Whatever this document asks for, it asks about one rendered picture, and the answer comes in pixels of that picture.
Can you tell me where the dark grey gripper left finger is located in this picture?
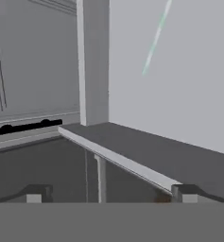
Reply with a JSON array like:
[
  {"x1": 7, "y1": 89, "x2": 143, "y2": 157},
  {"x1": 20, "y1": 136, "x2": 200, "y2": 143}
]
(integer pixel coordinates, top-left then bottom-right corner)
[{"x1": 0, "y1": 183, "x2": 54, "y2": 204}]

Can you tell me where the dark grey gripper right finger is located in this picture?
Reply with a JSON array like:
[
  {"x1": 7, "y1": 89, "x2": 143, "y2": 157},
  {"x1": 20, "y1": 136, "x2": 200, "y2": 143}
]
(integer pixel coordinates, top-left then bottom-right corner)
[{"x1": 171, "y1": 183, "x2": 224, "y2": 204}]

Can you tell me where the grey panelled cupboard door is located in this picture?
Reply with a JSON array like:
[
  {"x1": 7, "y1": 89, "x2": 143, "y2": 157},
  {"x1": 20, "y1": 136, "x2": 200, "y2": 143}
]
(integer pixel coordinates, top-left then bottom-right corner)
[{"x1": 0, "y1": 0, "x2": 81, "y2": 129}]

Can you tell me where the black bar handle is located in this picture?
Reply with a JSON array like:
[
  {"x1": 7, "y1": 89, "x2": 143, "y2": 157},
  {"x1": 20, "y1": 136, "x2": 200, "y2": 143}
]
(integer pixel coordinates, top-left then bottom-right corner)
[{"x1": 0, "y1": 118, "x2": 63, "y2": 138}]

